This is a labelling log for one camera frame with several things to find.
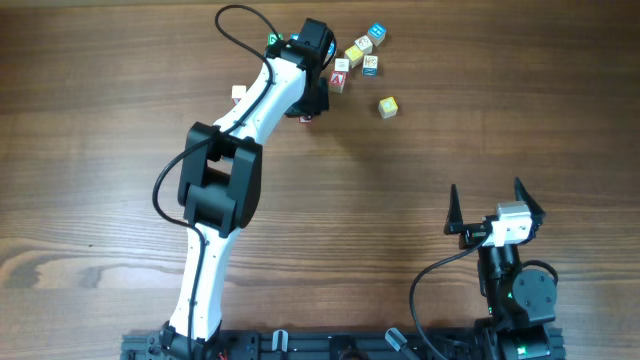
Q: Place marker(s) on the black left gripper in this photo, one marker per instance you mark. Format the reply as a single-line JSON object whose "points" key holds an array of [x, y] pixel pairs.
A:
{"points": [[321, 105]]}

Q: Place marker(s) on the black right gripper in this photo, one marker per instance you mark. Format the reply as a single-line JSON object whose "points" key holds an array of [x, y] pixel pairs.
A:
{"points": [[470, 235]]}

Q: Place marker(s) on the small white red-drawing block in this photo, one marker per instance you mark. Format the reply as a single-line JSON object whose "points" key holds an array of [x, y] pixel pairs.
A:
{"points": [[341, 65]]}

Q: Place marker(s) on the white red-striped wooden block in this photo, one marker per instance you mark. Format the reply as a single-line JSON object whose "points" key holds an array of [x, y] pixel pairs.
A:
{"points": [[237, 93]]}

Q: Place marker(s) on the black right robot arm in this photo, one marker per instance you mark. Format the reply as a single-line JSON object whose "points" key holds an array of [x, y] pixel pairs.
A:
{"points": [[521, 295]]}

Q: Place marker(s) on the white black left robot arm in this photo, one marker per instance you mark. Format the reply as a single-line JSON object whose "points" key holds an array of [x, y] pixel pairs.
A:
{"points": [[220, 181]]}

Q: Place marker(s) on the red letter A block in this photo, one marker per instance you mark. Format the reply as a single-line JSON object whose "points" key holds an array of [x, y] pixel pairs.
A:
{"points": [[337, 81]]}

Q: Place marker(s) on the blue letter D block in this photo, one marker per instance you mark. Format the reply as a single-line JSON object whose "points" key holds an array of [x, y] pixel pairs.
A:
{"points": [[331, 49]]}

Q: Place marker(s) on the yellow top wooden block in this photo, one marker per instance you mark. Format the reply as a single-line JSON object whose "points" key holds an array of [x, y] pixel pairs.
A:
{"points": [[354, 55]]}

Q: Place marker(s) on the white top blue-side block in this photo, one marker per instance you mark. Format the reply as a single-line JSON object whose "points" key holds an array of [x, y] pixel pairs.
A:
{"points": [[370, 65]]}

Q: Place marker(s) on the lone yellow wooden block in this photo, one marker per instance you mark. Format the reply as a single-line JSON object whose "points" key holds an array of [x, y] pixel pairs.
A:
{"points": [[388, 107]]}

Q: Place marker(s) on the white picture wooden block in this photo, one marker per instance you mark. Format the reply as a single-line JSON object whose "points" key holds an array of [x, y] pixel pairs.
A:
{"points": [[364, 44]]}

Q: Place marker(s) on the green letter N block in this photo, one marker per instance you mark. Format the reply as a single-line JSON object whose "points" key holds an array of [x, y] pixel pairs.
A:
{"points": [[273, 38]]}

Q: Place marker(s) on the blue top tilted block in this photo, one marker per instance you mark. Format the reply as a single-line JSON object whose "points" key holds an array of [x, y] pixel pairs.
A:
{"points": [[377, 33]]}

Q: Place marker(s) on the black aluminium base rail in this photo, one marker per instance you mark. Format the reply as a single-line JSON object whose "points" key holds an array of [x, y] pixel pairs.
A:
{"points": [[453, 343]]}

